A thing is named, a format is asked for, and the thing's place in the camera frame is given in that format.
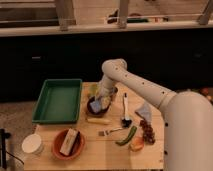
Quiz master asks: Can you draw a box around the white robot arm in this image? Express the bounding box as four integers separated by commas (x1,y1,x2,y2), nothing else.
98,59,213,171

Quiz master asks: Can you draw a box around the black and white spoon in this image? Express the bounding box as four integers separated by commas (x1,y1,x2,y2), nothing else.
122,94,132,128

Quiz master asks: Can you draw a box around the dark purple bowl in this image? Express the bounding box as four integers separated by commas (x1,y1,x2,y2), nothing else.
87,97,111,117

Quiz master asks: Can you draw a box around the orange bowl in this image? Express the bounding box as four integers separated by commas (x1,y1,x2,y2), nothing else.
52,128,85,160

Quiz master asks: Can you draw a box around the green chili pepper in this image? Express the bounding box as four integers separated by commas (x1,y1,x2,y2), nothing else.
115,126,137,146

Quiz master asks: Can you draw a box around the silver fork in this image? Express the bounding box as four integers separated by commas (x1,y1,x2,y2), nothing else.
98,127,124,136

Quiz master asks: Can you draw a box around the green plastic tray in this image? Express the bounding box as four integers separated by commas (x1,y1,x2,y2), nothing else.
32,79,82,124

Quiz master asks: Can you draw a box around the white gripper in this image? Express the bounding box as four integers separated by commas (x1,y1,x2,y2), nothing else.
95,88,113,108

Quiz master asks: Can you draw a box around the white round container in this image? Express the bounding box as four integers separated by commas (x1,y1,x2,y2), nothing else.
22,134,44,155

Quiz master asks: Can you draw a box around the blue sponge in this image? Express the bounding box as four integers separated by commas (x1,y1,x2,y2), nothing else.
89,100,101,113

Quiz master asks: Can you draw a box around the grey folded cloth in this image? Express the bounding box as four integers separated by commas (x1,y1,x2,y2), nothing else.
135,102,152,122

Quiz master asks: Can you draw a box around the dark grape bunch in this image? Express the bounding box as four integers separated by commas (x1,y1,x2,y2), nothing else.
140,120,155,145

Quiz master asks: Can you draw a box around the white block in bowl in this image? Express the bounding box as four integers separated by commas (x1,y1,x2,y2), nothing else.
60,129,78,156

